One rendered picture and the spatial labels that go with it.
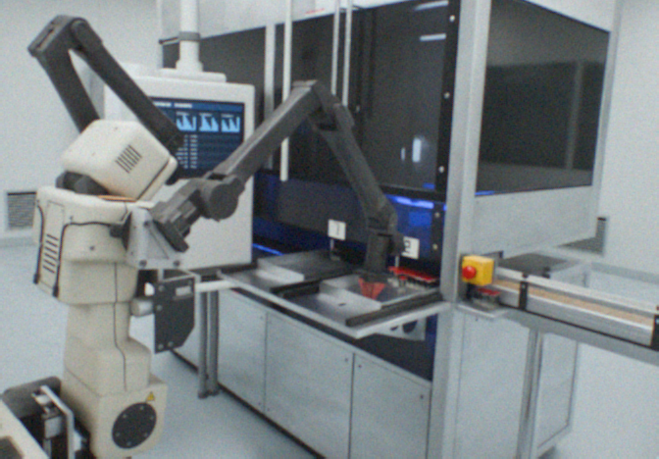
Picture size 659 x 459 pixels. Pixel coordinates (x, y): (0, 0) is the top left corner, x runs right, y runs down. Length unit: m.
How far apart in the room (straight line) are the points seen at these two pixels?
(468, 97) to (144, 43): 5.80
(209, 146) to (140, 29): 4.99
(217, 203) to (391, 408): 1.13
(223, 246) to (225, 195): 1.18
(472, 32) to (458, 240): 0.60
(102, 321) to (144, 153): 0.37
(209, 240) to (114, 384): 1.08
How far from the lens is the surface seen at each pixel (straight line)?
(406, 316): 1.56
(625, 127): 6.32
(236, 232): 2.30
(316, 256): 2.14
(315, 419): 2.34
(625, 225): 6.34
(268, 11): 2.39
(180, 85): 2.17
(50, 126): 6.70
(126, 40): 7.03
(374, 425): 2.09
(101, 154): 1.18
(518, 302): 1.71
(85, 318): 1.28
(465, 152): 1.63
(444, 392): 1.82
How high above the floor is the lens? 1.39
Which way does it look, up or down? 9 degrees down
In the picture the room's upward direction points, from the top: 2 degrees clockwise
